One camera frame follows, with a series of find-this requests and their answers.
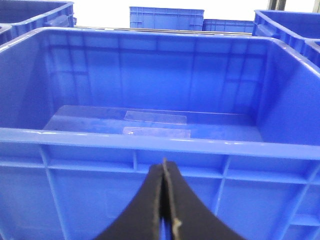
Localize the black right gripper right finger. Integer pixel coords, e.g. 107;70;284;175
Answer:
162;158;244;240

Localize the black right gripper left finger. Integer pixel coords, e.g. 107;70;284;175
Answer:
95;164;164;240

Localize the clear tape strip lower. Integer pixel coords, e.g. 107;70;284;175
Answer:
122;126;191;138

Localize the clear tape strip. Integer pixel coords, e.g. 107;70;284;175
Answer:
124;110;187;125
122;126;191;138

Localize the clear tape strip upper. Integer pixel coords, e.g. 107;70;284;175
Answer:
124;110;187;125

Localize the blue crate front right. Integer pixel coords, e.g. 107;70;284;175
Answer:
0;27;320;240

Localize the blue far crate low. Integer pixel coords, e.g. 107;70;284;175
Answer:
202;19;255;34

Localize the blue far crate tall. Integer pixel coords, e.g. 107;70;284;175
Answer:
129;6;205;31

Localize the blue crate right rear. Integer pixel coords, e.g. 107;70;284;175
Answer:
252;10;320;66

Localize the blue crate front left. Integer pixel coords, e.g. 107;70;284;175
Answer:
0;0;76;45

